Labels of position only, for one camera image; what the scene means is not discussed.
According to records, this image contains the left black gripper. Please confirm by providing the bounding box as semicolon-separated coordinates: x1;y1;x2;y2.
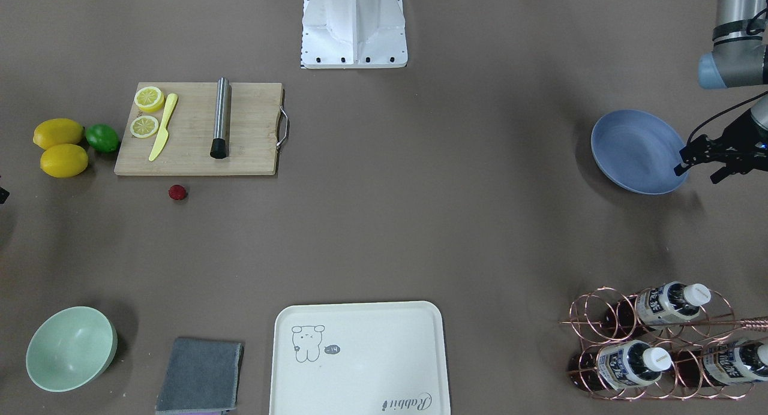
674;106;767;184

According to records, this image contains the blue plate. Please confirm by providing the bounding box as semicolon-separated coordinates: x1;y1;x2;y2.
590;109;688;196

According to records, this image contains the red strawberry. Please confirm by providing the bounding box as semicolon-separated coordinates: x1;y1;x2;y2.
167;184;188;201

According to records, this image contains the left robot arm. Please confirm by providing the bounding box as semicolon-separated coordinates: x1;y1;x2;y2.
674;0;767;184

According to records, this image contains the lower yellow lemon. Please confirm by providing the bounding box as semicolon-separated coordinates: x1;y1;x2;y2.
40;143;89;178

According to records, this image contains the yellow lemon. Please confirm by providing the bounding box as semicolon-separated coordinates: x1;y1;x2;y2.
40;143;89;178
32;118;84;150

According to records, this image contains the upper yellow lemon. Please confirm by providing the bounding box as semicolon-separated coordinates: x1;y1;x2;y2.
32;118;84;150

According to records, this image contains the green lime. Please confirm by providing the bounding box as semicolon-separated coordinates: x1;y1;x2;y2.
85;124;120;153

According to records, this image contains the upper dark drink bottle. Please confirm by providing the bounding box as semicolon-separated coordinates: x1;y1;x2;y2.
601;281;712;338

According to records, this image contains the lemon slice on board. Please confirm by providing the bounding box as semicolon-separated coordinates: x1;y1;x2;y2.
129;115;160;139

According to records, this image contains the mint green bowl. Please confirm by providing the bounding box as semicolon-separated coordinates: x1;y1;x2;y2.
25;306;118;392

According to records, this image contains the yellow plastic knife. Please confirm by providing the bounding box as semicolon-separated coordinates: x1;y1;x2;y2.
148;93;179;161

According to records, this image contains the lemon half on board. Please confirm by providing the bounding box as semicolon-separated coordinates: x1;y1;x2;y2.
133;85;166;113

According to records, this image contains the lower drink bottle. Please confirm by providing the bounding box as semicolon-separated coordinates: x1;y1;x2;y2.
674;339;767;388
568;339;673;392

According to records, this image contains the steel muddler black tip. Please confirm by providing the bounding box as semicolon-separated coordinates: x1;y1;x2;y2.
209;77;232;159

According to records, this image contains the wooden cutting board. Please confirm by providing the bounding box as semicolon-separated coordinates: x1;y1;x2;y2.
114;82;284;176

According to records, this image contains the grey folded cloth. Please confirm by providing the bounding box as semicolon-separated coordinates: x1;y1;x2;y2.
155;338;242;414

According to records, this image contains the cream rabbit tray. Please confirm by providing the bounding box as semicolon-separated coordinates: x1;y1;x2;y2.
269;300;452;414

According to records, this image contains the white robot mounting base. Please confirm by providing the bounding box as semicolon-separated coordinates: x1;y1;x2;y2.
300;0;409;69

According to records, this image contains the copper wire bottle rack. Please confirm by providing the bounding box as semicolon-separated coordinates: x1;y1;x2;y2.
565;287;766;401

